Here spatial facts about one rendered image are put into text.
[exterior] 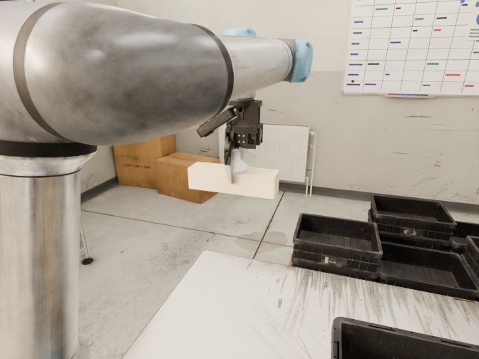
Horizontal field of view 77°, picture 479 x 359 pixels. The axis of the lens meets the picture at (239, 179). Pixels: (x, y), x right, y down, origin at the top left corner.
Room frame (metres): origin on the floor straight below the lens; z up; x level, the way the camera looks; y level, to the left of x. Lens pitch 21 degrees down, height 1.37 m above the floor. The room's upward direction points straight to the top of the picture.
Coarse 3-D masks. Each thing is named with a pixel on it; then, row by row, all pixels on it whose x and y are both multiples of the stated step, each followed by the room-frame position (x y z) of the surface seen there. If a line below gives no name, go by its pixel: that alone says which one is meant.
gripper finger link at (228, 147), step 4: (228, 136) 0.74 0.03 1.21; (228, 140) 0.72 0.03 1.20; (224, 144) 0.72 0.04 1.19; (228, 144) 0.72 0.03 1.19; (224, 148) 0.71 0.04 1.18; (228, 148) 0.71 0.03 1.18; (232, 148) 0.73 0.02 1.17; (224, 152) 0.71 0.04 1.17; (228, 152) 0.71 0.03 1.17; (224, 156) 0.71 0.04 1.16; (228, 156) 0.72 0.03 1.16; (224, 160) 0.72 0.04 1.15; (228, 160) 0.72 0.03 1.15; (228, 164) 0.71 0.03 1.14
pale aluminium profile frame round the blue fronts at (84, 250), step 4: (28, 0) 1.86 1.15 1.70; (32, 0) 1.86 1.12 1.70; (36, 0) 1.89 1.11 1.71; (80, 220) 1.87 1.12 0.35; (80, 224) 1.86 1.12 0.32; (80, 228) 1.85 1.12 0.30; (84, 228) 1.89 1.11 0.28; (80, 232) 1.85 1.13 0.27; (84, 232) 1.88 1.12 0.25; (80, 236) 1.86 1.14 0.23; (84, 236) 1.87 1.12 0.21; (80, 240) 1.86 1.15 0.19; (84, 240) 1.87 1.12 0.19; (80, 244) 1.86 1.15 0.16; (84, 244) 1.86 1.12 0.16; (80, 248) 1.85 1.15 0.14; (84, 248) 1.85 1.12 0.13; (88, 248) 1.89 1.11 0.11; (80, 252) 1.82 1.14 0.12; (84, 252) 1.85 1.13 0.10; (88, 252) 1.88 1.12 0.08; (84, 256) 1.86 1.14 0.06; (84, 260) 1.87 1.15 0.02; (88, 260) 1.87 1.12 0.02; (92, 260) 1.88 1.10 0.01; (84, 264) 1.84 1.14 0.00
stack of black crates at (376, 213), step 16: (384, 208) 1.74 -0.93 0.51; (400, 208) 1.71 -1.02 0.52; (416, 208) 1.68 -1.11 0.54; (432, 208) 1.66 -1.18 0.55; (384, 224) 1.48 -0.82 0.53; (400, 224) 1.46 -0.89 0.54; (416, 224) 1.44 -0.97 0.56; (432, 224) 1.41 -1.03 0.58; (448, 224) 1.39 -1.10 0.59; (384, 240) 1.48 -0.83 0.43; (400, 240) 1.46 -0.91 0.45; (416, 240) 1.42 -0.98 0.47; (432, 240) 1.40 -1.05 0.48; (448, 240) 1.39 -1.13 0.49
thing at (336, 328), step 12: (336, 324) 0.42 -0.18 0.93; (348, 324) 0.42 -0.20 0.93; (360, 324) 0.42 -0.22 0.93; (372, 324) 0.42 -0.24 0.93; (336, 336) 0.39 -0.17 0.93; (396, 336) 0.39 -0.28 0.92; (408, 336) 0.39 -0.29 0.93; (420, 336) 0.39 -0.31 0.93; (432, 336) 0.39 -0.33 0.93; (336, 348) 0.37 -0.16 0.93; (456, 348) 0.37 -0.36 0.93; (468, 348) 0.37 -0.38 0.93
